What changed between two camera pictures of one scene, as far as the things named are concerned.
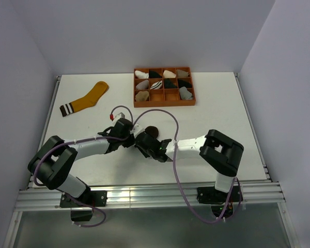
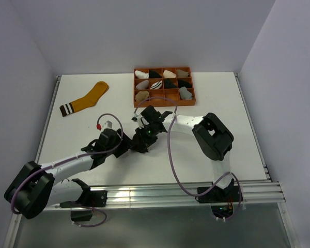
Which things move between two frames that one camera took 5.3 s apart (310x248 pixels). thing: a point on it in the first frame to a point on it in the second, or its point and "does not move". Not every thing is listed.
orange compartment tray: [163, 87] does not move
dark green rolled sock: [169, 84] does not move
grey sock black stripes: [184, 94] does not move
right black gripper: [145, 154] to [148, 141]
